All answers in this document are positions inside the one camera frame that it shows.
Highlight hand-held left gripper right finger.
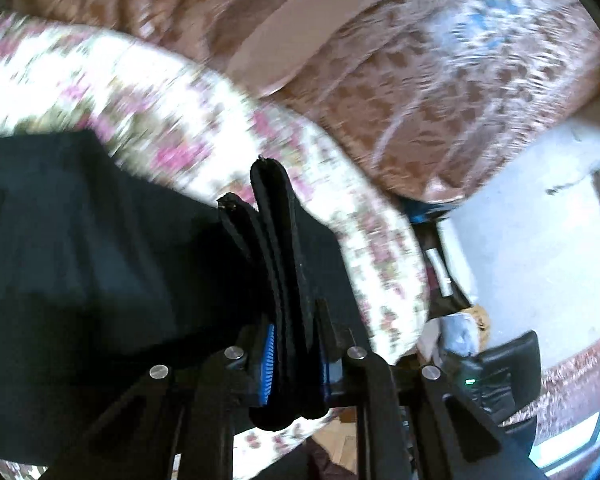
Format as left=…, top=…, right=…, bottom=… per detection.
left=314, top=299, right=551, bottom=480

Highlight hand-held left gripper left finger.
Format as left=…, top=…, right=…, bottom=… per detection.
left=40, top=322, right=281, bottom=480

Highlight black embroidered pants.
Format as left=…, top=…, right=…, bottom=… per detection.
left=0, top=129, right=381, bottom=480

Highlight white plastic bag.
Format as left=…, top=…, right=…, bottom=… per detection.
left=437, top=307, right=492, bottom=358

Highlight brown patterned rug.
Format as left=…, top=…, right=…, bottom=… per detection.
left=532, top=332, right=600, bottom=443

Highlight blue plastic object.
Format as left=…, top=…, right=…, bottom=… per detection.
left=405, top=200, right=448, bottom=225

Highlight floral bed sheet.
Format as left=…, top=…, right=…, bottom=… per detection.
left=0, top=12, right=431, bottom=480

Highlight brown floral curtain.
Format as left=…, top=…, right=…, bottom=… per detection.
left=10, top=0, right=600, bottom=207

